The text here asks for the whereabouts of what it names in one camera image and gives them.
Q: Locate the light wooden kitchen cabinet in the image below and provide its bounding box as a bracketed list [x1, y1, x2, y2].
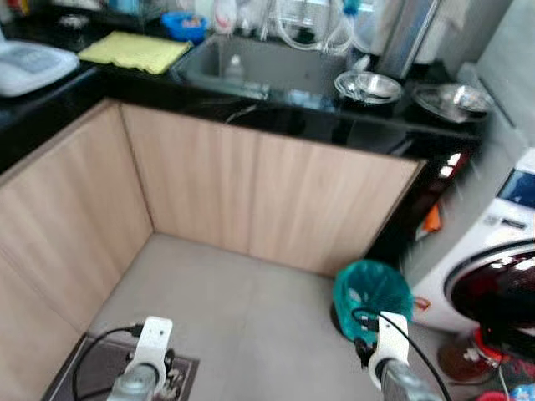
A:
[0, 99, 425, 401]

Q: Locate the teal mesh wastebasket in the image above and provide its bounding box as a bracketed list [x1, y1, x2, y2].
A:
[332, 259, 414, 342]

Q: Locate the dark patterned floor mat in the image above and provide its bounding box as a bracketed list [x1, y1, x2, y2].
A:
[40, 332, 201, 401]

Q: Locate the brown round floor object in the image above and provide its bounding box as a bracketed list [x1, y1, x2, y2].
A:
[437, 334, 505, 386]

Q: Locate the small orange tag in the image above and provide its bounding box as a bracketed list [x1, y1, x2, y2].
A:
[421, 203, 443, 234]

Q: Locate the white washing machine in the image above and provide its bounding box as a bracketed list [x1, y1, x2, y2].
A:
[408, 149, 535, 337]

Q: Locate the wide steel basin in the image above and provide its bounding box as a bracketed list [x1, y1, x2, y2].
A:
[411, 82, 496, 124]

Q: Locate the stainless steel sink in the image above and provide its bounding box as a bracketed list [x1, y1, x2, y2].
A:
[170, 33, 398, 109]

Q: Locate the small clear plastic bottle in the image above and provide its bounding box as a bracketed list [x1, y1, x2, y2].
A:
[224, 55, 246, 84]

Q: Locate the stainless steel cylinder canister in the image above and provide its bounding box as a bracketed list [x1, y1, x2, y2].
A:
[374, 0, 441, 82]

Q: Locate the yellow dish cloth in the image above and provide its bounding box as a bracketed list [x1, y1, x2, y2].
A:
[78, 31, 194, 76]

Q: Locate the blue plastic bowl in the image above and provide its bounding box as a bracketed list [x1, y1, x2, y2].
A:
[160, 10, 209, 44]

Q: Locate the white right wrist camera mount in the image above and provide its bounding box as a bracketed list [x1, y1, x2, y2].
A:
[368, 312, 411, 389]

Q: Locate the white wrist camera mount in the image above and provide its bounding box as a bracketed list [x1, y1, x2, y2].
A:
[125, 316, 176, 393]
[368, 312, 411, 389]

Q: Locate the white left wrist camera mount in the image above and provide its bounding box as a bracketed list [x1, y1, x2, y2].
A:
[125, 316, 176, 393]

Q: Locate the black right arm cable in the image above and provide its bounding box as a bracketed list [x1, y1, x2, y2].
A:
[351, 309, 452, 401]

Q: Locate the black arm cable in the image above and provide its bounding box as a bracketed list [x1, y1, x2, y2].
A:
[71, 324, 145, 401]
[351, 309, 452, 401]

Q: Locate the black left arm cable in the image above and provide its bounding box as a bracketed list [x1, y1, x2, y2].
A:
[71, 324, 145, 401]

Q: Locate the white flexible hose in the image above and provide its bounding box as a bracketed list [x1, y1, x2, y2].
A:
[274, 0, 373, 56]

